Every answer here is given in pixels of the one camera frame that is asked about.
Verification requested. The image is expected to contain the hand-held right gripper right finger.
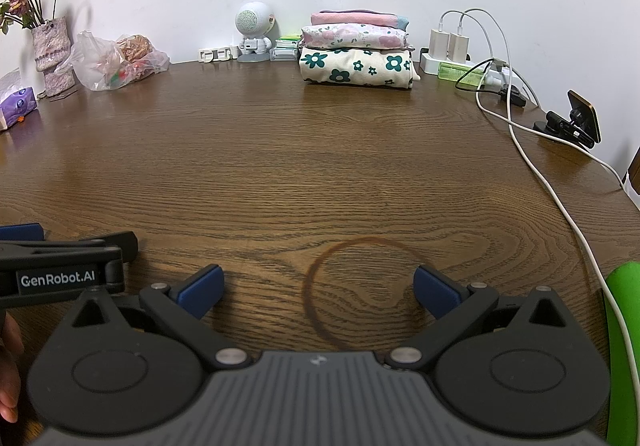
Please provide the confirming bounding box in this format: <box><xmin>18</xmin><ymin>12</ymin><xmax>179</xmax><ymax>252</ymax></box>
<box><xmin>390</xmin><ymin>265</ymin><xmax>581</xmax><ymax>372</ymax></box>

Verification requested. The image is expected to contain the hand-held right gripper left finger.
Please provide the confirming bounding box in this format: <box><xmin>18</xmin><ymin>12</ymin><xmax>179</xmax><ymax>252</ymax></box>
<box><xmin>70</xmin><ymin>264</ymin><xmax>253</xmax><ymax>372</ymax></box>

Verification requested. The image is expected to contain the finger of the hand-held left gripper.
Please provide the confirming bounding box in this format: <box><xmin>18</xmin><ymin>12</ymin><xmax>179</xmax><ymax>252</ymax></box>
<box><xmin>0</xmin><ymin>222</ymin><xmax>46</xmax><ymax>242</ymax></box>
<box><xmin>75</xmin><ymin>231</ymin><xmax>140</xmax><ymax>268</ymax></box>

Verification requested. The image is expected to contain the person's left hand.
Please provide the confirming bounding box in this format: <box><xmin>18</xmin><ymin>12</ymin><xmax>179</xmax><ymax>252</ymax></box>
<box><xmin>0</xmin><ymin>310</ymin><xmax>25</xmax><ymax>425</ymax></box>

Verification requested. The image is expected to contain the purple tissue pack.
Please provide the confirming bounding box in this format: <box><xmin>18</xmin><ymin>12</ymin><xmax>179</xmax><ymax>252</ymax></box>
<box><xmin>0</xmin><ymin>67</ymin><xmax>40</xmax><ymax>133</ymax></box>

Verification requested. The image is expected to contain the pink knitted vase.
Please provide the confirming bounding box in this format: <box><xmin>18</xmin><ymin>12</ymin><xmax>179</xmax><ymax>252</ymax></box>
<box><xmin>30</xmin><ymin>16</ymin><xmax>76</xmax><ymax>98</ymax></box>

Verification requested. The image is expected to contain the clear plastic snack bag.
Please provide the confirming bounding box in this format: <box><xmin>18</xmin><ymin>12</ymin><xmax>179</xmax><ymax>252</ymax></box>
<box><xmin>53</xmin><ymin>29</ymin><xmax>171</xmax><ymax>92</ymax></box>

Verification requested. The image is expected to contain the bright green mat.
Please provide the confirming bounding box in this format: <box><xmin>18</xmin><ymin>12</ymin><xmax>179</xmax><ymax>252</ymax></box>
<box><xmin>604</xmin><ymin>261</ymin><xmax>640</xmax><ymax>446</ymax></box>

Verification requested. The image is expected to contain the black clamp phone holder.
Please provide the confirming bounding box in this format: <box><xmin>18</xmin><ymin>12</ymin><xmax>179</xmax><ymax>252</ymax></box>
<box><xmin>532</xmin><ymin>111</ymin><xmax>596</xmax><ymax>150</ymax></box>

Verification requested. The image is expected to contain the green translucent box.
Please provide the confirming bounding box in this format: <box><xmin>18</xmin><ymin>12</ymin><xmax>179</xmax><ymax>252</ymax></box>
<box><xmin>438</xmin><ymin>63</ymin><xmax>489</xmax><ymax>86</ymax></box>

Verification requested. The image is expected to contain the white paper sheet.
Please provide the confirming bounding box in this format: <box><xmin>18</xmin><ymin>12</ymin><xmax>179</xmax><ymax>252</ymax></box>
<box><xmin>621</xmin><ymin>165</ymin><xmax>640</xmax><ymax>213</ymax></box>

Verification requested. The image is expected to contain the white power strip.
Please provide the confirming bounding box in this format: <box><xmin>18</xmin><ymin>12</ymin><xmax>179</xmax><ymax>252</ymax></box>
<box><xmin>419</xmin><ymin>51</ymin><xmax>527</xmax><ymax>90</ymax></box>

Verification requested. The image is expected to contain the smartphone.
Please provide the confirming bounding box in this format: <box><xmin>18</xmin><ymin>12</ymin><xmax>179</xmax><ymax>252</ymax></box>
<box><xmin>567</xmin><ymin>90</ymin><xmax>602</xmax><ymax>143</ymax></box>

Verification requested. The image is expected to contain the cream green-flower folded cloth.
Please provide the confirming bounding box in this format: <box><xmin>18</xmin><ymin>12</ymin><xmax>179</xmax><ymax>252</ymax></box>
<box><xmin>298</xmin><ymin>46</ymin><xmax>421</xmax><ymax>88</ymax></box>

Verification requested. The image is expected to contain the white charger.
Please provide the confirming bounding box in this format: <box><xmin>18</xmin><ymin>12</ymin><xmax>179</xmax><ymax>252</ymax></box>
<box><xmin>428</xmin><ymin>28</ymin><xmax>451</xmax><ymax>62</ymax></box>
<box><xmin>448</xmin><ymin>32</ymin><xmax>471</xmax><ymax>64</ymax></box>

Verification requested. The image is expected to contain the green white small box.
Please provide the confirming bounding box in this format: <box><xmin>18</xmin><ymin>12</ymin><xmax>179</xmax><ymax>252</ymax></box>
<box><xmin>271</xmin><ymin>35</ymin><xmax>304</xmax><ymax>62</ymax></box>

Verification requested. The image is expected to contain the white astronaut speaker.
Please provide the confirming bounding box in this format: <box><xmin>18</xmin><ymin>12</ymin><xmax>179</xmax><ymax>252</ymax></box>
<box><xmin>234</xmin><ymin>1</ymin><xmax>277</xmax><ymax>64</ymax></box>

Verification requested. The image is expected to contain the pink floral folded cloth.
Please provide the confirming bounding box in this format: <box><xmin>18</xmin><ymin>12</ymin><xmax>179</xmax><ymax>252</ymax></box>
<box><xmin>301</xmin><ymin>23</ymin><xmax>411</xmax><ymax>51</ymax></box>

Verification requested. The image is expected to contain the thick white cable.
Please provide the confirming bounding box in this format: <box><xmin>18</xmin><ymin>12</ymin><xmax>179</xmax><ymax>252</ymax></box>
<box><xmin>475</xmin><ymin>8</ymin><xmax>637</xmax><ymax>358</ymax></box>

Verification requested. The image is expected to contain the black cable connector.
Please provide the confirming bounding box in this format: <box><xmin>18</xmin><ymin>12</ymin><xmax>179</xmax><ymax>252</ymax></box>
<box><xmin>499</xmin><ymin>85</ymin><xmax>526</xmax><ymax>108</ymax></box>

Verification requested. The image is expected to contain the thin white cable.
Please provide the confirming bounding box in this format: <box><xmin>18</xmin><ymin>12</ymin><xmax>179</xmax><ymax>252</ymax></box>
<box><xmin>439</xmin><ymin>8</ymin><xmax>629</xmax><ymax>190</ymax></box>

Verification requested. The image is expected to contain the black cable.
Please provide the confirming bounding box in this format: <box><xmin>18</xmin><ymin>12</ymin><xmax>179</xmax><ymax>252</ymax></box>
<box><xmin>454</xmin><ymin>57</ymin><xmax>506</xmax><ymax>92</ymax></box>

